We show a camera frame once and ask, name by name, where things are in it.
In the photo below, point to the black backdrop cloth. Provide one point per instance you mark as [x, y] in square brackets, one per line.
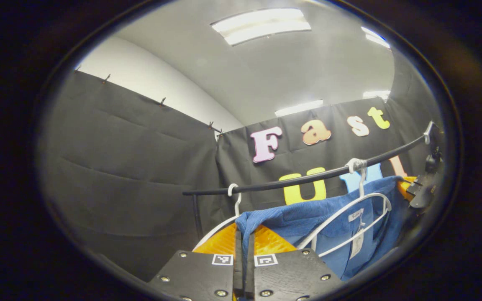
[119, 167]

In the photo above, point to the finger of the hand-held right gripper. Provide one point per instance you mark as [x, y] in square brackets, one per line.
[419, 192]

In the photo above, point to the black metal clothes rack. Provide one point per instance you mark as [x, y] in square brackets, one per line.
[266, 185]

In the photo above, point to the white clothes hanger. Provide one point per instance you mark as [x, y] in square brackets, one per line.
[362, 186]
[237, 205]

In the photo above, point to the large ceiling light panel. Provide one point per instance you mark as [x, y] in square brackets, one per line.
[262, 25]

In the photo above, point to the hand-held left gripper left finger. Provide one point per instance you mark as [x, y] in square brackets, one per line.
[238, 276]

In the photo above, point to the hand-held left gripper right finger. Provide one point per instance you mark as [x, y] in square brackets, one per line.
[249, 276]

